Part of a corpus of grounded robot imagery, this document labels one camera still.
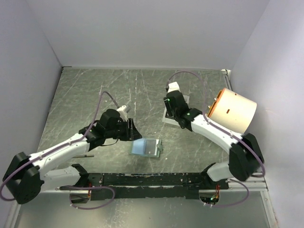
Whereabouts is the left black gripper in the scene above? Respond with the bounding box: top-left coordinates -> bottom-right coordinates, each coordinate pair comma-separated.
105,118 -> 143,141

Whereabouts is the green card holder wallet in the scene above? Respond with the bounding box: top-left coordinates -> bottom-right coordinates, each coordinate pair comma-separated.
130,138 -> 162,158

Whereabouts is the dark credit card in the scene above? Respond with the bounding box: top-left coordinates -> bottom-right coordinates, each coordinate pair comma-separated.
145,139 -> 156,155

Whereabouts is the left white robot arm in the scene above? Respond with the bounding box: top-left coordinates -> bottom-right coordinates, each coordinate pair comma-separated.
1,109 -> 142,204

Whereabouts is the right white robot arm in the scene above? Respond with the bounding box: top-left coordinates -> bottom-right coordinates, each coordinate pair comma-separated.
164,90 -> 266,189

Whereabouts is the white card tray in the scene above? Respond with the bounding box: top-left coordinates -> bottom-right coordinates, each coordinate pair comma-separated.
162,97 -> 182,126

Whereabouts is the small metal rod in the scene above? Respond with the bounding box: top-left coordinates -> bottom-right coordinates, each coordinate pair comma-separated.
73,154 -> 94,159

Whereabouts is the beige cylindrical drum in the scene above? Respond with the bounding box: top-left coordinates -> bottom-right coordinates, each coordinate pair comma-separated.
208,88 -> 257,133

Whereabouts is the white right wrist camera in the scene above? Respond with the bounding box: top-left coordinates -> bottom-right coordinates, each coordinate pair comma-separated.
166,82 -> 180,94

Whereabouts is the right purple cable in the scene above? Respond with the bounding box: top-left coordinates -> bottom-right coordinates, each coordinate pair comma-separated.
166,70 -> 266,208

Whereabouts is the purple cable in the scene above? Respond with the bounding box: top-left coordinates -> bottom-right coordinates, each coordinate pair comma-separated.
0,91 -> 124,210
166,70 -> 266,208

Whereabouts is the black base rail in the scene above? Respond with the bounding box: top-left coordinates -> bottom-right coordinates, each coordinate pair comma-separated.
73,172 -> 228,200

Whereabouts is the aluminium extrusion frame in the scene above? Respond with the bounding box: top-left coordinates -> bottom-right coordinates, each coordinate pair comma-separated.
5,180 -> 269,228

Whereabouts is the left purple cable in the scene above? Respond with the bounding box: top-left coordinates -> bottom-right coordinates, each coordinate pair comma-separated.
0,91 -> 124,210

